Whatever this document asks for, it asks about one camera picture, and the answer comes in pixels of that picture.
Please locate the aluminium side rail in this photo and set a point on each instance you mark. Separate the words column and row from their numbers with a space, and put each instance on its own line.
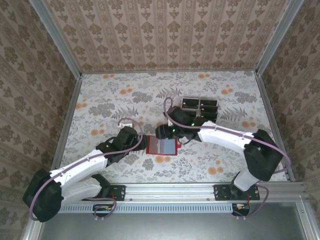
column 67, row 125
column 268, row 112

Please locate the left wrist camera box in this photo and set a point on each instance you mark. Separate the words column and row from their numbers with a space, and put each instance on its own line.
column 126, row 124

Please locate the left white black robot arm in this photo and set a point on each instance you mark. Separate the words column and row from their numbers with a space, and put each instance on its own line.
column 80, row 167

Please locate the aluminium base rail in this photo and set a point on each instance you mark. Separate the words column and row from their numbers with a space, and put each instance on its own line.
column 170, row 192

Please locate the grey metal panel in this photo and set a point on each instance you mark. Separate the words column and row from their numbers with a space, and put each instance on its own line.
column 175, row 227

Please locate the aluminium frame post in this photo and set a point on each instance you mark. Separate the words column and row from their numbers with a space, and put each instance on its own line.
column 59, row 42
column 278, row 37

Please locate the black electronics connector box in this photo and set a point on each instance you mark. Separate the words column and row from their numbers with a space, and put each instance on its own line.
column 241, row 208
column 102, row 208

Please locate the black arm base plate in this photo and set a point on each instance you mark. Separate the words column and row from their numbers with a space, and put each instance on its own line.
column 120, row 193
column 221, row 193

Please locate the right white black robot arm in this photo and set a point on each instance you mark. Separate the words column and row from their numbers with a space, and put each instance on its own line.
column 225, row 136

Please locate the aluminium wall rail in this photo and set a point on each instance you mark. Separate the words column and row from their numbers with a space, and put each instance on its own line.
column 170, row 71

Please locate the red leather card holder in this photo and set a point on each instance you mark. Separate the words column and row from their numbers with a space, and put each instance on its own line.
column 162, row 146

